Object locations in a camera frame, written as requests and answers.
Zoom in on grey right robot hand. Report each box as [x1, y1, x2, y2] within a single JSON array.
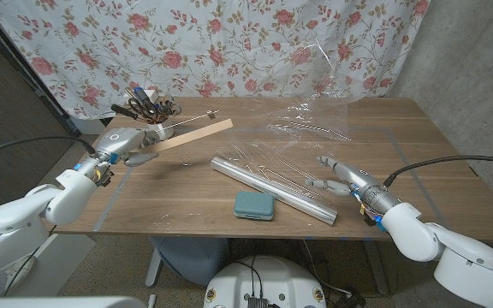
[[304, 154, 388, 205]]

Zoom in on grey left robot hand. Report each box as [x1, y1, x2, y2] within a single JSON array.
[[94, 127, 166, 168]]

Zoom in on light wooden strip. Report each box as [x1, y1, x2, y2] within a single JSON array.
[[141, 118, 235, 154]]

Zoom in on cling film roll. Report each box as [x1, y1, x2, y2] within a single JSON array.
[[210, 156, 338, 226]]

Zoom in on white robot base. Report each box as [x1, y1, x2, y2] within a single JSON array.
[[203, 255, 328, 308]]

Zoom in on teal toy case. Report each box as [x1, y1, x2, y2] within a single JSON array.
[[234, 190, 276, 222]]

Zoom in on white tool mug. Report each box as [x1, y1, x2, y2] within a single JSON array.
[[155, 122, 175, 140]]

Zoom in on small white box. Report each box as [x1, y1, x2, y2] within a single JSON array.
[[122, 88, 158, 104]]

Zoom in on grey table leg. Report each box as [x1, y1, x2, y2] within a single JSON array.
[[364, 239, 389, 295]]

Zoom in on black power adapter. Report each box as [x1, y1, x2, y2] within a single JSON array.
[[336, 290, 367, 308]]

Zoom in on dark grey partition panel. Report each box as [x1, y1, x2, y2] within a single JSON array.
[[0, 6, 80, 223]]

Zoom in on white floor platform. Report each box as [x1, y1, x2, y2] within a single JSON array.
[[0, 233, 96, 299]]

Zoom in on grey blue stool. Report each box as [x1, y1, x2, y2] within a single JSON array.
[[147, 236, 230, 287]]

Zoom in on floral backdrop cloth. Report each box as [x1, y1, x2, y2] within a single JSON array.
[[0, 0, 431, 121]]

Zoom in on white robot torso edge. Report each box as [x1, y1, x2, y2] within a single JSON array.
[[0, 295, 147, 308]]

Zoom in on black handled screwdriver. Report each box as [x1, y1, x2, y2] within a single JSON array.
[[110, 103, 139, 121]]

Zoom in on black handled scissors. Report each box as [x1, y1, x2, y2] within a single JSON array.
[[127, 97, 157, 124]]

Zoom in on blue handled tool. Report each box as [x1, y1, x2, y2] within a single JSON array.
[[133, 86, 157, 108]]

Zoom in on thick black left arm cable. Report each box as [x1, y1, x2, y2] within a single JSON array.
[[0, 135, 98, 162]]

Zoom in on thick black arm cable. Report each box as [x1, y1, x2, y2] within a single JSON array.
[[383, 155, 493, 188], [0, 135, 98, 162]]

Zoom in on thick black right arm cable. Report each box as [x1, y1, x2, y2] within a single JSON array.
[[383, 155, 493, 188]]

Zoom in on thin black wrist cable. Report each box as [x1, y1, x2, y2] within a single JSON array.
[[4, 252, 38, 296]]

